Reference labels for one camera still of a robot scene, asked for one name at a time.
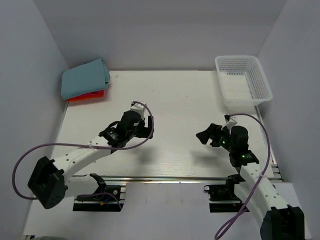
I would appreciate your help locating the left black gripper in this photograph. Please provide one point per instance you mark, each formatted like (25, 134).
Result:
(145, 132)

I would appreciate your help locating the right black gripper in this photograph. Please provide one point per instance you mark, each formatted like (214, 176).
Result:
(205, 135)

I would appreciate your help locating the blue-grey t-shirt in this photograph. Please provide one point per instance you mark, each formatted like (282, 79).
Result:
(84, 79)

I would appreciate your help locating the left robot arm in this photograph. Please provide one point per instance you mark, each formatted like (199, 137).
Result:
(52, 180)

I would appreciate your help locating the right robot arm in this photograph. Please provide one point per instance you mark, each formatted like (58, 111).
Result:
(277, 219)

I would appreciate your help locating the folded orange t-shirt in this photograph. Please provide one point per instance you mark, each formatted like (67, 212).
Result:
(82, 97)

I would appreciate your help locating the folded pink t-shirt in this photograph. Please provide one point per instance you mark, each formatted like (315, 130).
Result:
(97, 94)

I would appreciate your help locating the white plastic basket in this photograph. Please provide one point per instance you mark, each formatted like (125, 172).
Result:
(242, 81)

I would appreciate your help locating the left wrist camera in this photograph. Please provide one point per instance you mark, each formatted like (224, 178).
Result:
(138, 107)

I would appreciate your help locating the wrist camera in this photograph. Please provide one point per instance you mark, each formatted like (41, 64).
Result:
(138, 107)
(230, 122)

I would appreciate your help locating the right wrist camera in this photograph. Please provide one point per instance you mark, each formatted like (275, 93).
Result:
(230, 122)

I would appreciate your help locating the aluminium table rail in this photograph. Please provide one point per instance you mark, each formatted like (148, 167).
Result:
(122, 180)

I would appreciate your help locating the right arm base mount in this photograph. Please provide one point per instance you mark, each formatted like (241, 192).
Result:
(222, 196)

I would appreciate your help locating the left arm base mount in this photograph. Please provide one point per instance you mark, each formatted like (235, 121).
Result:
(105, 198)

